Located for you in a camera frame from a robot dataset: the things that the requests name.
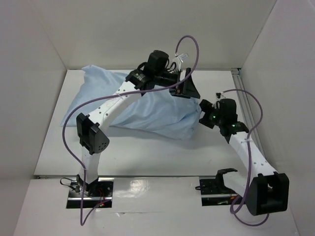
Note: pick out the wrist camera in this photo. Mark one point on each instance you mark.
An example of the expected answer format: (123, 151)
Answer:
(178, 60)
(219, 97)

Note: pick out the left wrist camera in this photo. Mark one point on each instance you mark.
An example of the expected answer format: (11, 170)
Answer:
(178, 60)

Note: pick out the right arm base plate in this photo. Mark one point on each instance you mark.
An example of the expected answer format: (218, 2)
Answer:
(211, 195)

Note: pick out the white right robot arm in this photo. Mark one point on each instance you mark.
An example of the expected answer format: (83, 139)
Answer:
(266, 190)

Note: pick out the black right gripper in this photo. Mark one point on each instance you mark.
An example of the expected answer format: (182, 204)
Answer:
(206, 113)

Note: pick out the light blue pillowcase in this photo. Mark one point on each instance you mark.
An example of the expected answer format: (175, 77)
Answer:
(157, 112)

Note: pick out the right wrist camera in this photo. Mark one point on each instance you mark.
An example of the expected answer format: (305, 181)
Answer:
(219, 97)

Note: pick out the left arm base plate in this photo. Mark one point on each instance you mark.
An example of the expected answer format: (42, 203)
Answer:
(101, 194)

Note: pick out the aluminium frame rail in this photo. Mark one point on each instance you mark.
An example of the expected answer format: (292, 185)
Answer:
(244, 100)

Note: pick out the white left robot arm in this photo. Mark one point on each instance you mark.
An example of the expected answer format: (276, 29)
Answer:
(91, 128)

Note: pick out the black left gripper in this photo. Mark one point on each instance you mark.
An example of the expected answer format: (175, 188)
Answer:
(189, 90)

